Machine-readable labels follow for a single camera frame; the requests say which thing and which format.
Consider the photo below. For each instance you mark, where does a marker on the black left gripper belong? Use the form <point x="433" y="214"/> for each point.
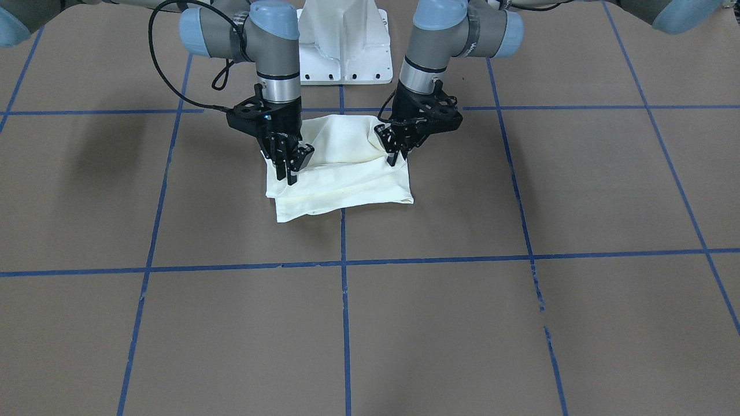
<point x="406" y="134"/>

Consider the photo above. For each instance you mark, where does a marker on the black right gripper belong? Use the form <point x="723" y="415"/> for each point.
<point x="285" y="123"/>

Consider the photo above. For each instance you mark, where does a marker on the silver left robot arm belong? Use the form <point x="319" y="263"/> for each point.
<point x="444" y="30"/>

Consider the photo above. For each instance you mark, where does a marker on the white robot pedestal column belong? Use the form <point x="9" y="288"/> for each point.
<point x="344" y="42"/>

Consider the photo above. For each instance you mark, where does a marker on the white long-sleeve cat shirt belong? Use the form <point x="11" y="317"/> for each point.
<point x="348" y="168"/>

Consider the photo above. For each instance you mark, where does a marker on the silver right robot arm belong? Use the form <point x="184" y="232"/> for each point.
<point x="266" y="34"/>

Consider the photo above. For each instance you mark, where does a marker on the blue tape grid lines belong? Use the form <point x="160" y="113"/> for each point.
<point x="572" y="248"/>

